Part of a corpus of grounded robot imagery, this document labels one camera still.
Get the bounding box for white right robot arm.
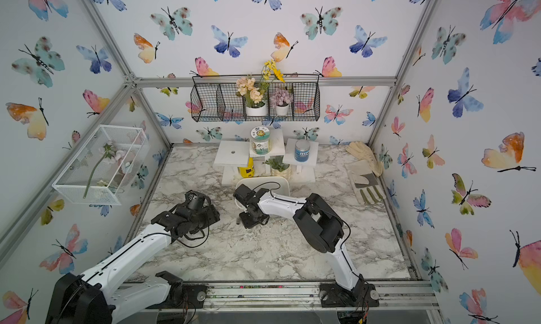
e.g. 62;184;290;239
234;185;380;309

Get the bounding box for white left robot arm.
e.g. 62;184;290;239
45;191;220;323

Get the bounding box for white storage box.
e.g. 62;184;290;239
235;176;294;215

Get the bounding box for yellow bottle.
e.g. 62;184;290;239
238;157;255;178

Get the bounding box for small succulent pot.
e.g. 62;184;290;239
264;156;291;180

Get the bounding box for white display stand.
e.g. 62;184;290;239
214;129;318;186

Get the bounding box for blue can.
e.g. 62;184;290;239
294;139;311;162

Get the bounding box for green lidded jar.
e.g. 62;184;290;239
250;126;271;155

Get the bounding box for pink artificial rose stem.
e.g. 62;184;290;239
83;141;127;199

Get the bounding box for grey patterned work glove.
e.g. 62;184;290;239
345;160;386;205

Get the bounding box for purple flowers white pot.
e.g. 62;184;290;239
270;89;293;116

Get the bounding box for beige flowers white pot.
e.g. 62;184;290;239
236;77;269;117

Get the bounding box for beige work glove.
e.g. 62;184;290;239
346;142;384;177

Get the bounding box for yellow artificial flower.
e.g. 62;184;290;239
261;59;285;83

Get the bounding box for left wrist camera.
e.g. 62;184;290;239
183;190;211;211

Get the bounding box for white mesh wall basket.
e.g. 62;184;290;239
52;125;150;206

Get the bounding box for black wire wall basket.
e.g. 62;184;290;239
187;73;321;123

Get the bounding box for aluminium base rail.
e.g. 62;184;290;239
104;278;440;317

